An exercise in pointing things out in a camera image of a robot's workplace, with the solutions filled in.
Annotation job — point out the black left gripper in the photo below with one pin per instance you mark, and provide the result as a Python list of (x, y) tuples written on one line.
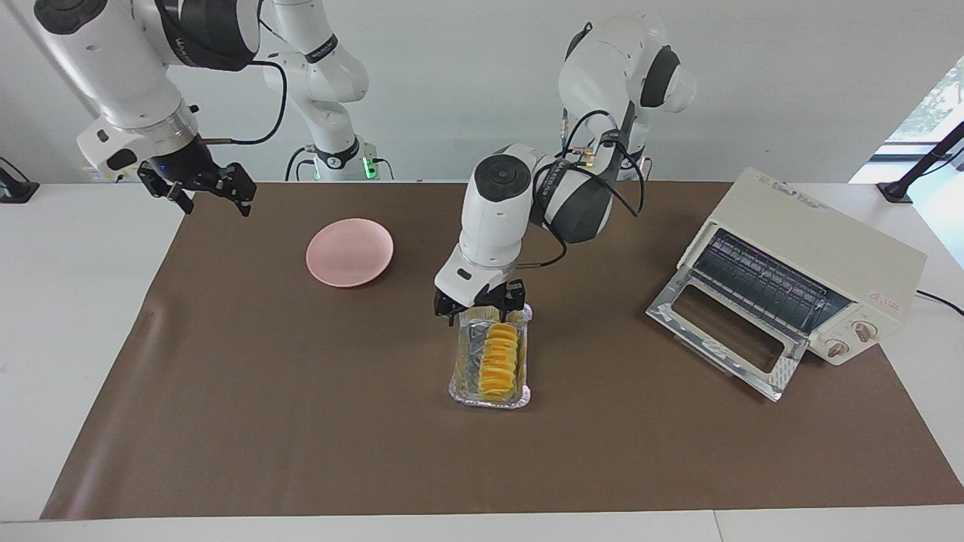
[(512, 288)]

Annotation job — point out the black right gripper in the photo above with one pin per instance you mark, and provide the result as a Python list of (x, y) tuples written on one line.
[(188, 162)]

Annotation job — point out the yellow sliced bread loaf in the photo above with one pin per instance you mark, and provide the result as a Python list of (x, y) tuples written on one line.
[(499, 361)]

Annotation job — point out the aluminium foil tray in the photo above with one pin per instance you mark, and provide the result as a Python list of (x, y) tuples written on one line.
[(467, 369)]

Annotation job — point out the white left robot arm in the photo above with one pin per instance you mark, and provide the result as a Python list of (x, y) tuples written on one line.
[(501, 203)]

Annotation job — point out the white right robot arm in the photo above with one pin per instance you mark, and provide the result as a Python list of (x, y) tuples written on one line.
[(113, 60)]

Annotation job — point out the silver glass oven door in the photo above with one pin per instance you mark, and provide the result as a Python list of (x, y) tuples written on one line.
[(783, 373)]

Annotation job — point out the cream toaster oven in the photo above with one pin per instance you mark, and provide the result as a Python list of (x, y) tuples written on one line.
[(828, 248)]

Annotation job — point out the beige oven knob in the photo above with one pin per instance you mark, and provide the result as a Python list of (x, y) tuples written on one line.
[(837, 349), (866, 332)]

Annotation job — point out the pink round plate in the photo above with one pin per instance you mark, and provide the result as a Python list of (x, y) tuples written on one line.
[(350, 252)]

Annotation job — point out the brown table mat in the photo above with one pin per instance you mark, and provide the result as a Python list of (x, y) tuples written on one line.
[(527, 452)]

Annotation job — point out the black desk clamp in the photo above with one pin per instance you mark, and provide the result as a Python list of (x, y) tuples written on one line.
[(15, 190)]

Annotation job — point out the window with green outdoors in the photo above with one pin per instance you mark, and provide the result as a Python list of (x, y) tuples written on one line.
[(941, 98)]

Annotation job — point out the white wall socket box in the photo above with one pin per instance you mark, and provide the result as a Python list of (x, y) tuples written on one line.
[(102, 178)]

